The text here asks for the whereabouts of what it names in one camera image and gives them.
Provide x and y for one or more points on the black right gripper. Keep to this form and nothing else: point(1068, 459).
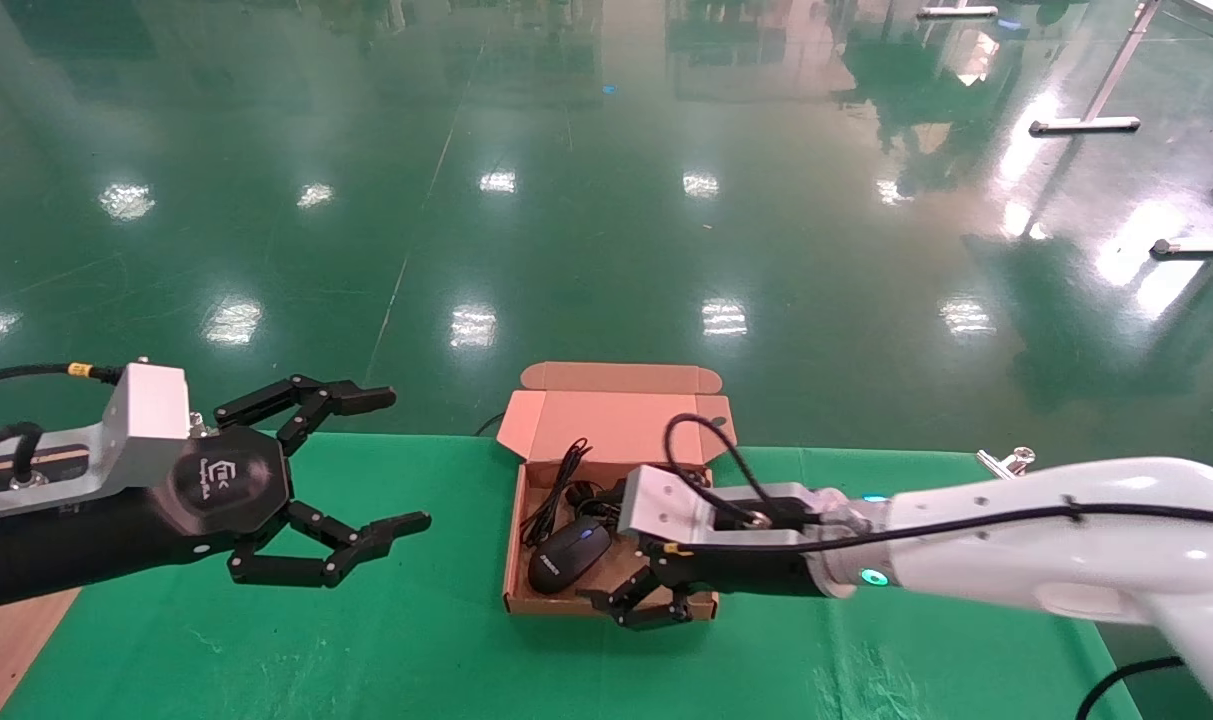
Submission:
point(746, 572)

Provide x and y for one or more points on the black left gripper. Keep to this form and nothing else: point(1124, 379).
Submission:
point(206, 495)

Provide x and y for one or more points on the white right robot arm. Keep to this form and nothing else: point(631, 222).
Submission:
point(1066, 550)

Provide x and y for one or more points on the open brown cardboard box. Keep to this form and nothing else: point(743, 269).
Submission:
point(616, 420)

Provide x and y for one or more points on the green tablecloth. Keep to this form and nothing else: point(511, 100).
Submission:
point(366, 640)

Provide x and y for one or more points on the silver metal binder clip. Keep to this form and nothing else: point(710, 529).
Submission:
point(1016, 460)

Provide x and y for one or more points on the metal stand with pole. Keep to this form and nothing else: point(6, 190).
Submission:
point(1086, 125)

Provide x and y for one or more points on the short metal floor bar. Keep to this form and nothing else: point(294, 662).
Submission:
point(956, 11)

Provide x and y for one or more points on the metal stand foot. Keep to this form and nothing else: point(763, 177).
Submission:
point(1196, 247)

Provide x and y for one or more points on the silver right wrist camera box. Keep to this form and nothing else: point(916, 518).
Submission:
point(666, 505)

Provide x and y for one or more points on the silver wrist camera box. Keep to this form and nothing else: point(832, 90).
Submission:
point(666, 505)
point(151, 410)

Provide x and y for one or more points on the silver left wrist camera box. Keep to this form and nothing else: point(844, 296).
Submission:
point(151, 410)

